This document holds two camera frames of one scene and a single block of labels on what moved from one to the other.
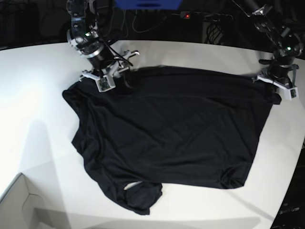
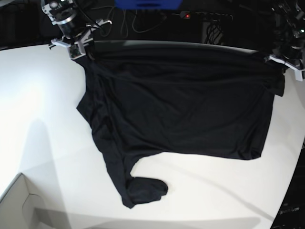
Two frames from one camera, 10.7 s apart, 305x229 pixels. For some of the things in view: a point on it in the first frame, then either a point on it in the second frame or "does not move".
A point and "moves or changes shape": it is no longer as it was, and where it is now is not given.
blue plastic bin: [148, 5] does not move
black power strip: [207, 16] does not move
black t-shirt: [165, 126] moves or changes shape
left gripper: [105, 77] -> [75, 47]
